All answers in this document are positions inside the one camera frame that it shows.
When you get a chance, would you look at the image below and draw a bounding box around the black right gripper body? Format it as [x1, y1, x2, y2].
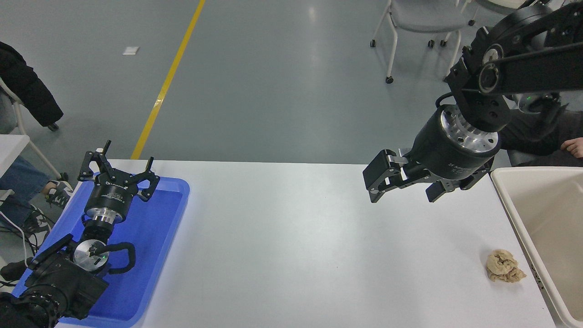
[407, 106, 501, 191]

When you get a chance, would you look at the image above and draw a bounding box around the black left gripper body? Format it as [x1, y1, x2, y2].
[85, 170, 139, 218]

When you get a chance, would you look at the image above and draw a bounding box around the tan paper ball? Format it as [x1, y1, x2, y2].
[486, 249, 527, 283]

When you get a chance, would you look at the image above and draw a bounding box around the person's hand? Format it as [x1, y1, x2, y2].
[561, 138, 583, 159]

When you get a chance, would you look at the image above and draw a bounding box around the blue plastic tray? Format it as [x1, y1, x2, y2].
[11, 175, 190, 328]

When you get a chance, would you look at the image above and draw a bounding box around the grey chair seat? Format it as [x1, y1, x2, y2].
[507, 149, 547, 167]

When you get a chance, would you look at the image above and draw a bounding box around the small white table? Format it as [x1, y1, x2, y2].
[0, 134, 31, 178]

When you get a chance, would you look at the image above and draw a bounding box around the person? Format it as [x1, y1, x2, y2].
[0, 41, 74, 249]
[499, 93, 583, 167]

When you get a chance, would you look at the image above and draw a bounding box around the large pale bin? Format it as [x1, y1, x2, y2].
[491, 166, 583, 328]

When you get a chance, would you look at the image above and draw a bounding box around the small black object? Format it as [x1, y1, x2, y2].
[0, 257, 35, 282]

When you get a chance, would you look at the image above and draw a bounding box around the grey seat wheeled chair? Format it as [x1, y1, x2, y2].
[370, 0, 479, 85]

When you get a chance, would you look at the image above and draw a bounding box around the white frame chair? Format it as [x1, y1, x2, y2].
[0, 77, 69, 181]

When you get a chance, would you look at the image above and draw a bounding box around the white cable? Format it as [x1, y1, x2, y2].
[0, 210, 29, 266]

